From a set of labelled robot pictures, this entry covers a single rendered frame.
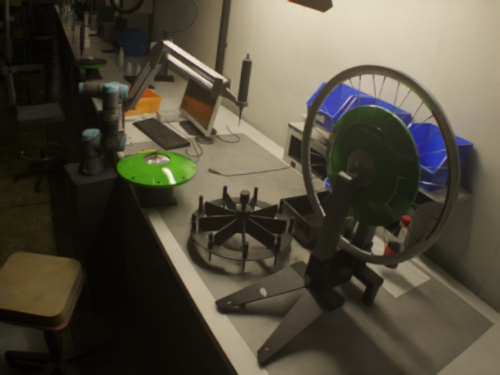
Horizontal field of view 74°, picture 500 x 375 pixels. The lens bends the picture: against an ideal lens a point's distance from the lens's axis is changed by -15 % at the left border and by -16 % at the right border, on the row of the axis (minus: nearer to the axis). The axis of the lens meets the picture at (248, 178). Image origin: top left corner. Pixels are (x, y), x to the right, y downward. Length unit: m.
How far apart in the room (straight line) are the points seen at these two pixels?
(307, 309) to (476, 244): 0.73
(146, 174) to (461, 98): 1.18
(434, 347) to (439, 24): 1.13
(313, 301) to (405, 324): 0.33
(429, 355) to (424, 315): 0.17
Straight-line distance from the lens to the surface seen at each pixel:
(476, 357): 1.27
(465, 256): 1.55
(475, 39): 1.47
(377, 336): 1.16
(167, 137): 2.14
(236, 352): 1.01
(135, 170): 1.44
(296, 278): 1.12
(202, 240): 1.25
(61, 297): 1.59
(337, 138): 1.04
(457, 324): 1.34
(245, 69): 1.48
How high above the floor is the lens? 1.71
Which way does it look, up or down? 26 degrees down
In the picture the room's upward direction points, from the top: 8 degrees clockwise
